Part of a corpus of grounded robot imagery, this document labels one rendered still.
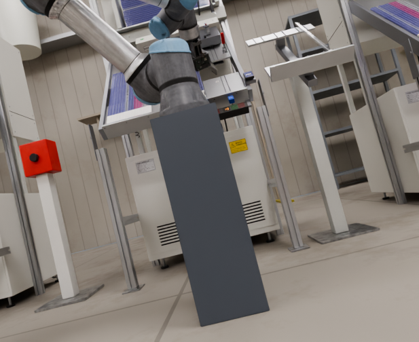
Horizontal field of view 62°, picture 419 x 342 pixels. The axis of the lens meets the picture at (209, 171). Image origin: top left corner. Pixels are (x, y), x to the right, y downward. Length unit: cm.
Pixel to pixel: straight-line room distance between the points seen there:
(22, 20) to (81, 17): 444
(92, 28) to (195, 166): 52
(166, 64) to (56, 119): 475
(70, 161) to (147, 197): 372
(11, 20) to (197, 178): 487
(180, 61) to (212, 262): 55
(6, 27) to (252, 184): 441
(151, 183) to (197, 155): 97
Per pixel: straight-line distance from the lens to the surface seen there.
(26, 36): 549
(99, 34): 114
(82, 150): 545
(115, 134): 162
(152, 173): 185
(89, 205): 537
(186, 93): 96
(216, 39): 201
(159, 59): 102
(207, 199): 89
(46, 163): 183
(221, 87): 163
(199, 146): 90
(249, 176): 181
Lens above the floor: 32
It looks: 4 degrees up
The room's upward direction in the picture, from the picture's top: 14 degrees counter-clockwise
